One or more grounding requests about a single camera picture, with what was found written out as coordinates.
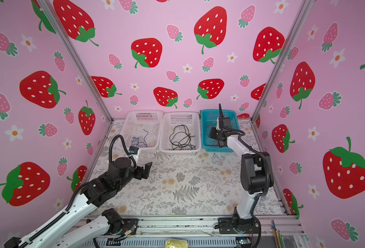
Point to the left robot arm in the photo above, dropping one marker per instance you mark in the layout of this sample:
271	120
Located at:
57	233

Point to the floral table cloth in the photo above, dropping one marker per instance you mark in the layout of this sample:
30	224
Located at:
195	184

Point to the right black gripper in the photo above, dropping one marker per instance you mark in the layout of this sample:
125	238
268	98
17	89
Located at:
218	133

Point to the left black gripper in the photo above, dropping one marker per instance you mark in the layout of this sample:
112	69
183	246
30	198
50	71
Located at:
140	175

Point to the white plastic basket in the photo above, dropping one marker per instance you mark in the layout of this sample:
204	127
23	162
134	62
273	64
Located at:
180	133
142	129

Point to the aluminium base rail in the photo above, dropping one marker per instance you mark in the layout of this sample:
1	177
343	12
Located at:
199	231

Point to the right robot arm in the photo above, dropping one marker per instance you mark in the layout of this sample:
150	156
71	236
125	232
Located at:
255	176

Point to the middle white plastic basket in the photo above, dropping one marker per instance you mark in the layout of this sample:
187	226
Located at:
180	133

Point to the left white plastic basket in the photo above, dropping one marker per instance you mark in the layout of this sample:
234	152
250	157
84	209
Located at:
142	129

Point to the teal plastic basket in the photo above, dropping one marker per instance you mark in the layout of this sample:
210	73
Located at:
209	121

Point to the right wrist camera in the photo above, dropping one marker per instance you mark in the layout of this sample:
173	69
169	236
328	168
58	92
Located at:
224	123

